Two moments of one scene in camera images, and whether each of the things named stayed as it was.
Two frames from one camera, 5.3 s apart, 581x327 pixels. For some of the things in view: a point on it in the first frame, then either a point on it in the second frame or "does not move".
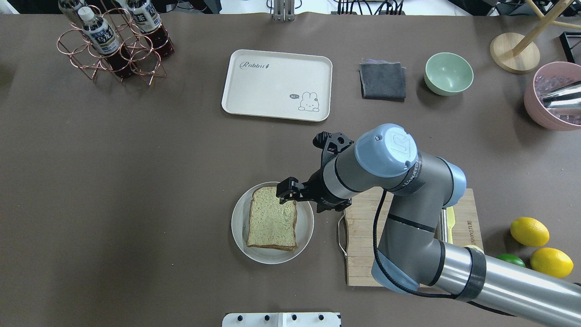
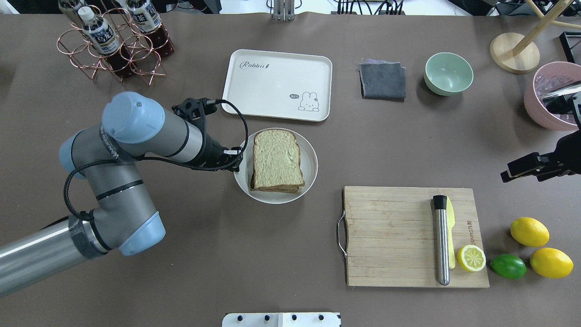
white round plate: (304, 225) to (309, 167)
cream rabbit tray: (278, 85) does not move
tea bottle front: (104, 40) does not move
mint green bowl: (447, 74) does not move
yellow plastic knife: (451, 222) does not move
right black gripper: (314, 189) to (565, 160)
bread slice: (271, 224) to (276, 159)
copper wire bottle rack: (109, 39) does not move
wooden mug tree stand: (517, 53) does not move
